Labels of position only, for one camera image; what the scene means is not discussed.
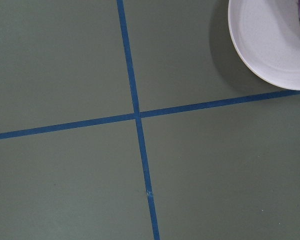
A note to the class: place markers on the pink plate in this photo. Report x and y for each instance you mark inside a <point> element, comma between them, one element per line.
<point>266,36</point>

